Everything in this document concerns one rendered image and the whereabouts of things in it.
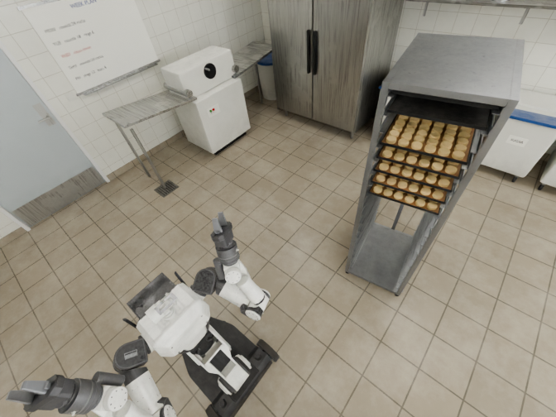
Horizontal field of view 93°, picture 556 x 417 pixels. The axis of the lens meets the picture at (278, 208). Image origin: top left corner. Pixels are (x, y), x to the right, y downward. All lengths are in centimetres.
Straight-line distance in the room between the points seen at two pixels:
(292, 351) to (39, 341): 227
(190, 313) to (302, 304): 140
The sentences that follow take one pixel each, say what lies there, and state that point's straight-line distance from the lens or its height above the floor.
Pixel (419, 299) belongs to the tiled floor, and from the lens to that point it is 272.
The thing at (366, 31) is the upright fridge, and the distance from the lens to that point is 348.
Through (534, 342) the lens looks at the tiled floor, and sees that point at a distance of 297.
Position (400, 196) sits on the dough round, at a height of 115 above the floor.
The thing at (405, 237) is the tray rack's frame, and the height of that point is 15.
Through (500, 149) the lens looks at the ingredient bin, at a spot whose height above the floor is 38.
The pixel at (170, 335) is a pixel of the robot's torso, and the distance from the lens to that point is 131.
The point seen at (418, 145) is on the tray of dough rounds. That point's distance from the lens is 151.
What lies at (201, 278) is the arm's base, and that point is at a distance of 132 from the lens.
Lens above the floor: 235
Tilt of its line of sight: 49 degrees down
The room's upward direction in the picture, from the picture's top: 8 degrees counter-clockwise
